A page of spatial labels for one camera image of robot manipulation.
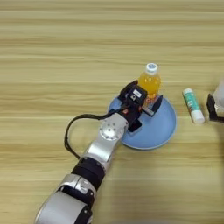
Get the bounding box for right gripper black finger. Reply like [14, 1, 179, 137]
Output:
[206, 93, 224, 123]

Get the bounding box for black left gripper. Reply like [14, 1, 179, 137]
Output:
[117, 80, 165, 133]

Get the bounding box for orange juice bottle white cap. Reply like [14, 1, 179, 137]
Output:
[136, 62, 162, 103]

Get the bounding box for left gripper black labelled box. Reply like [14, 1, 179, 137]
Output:
[125, 84, 149, 107]

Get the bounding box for green white glue stick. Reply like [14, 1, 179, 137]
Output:
[182, 87, 207, 125]

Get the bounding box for round blue plate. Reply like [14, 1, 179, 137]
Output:
[107, 94, 178, 151]

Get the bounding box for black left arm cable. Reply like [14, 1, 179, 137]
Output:
[63, 104, 130, 161]

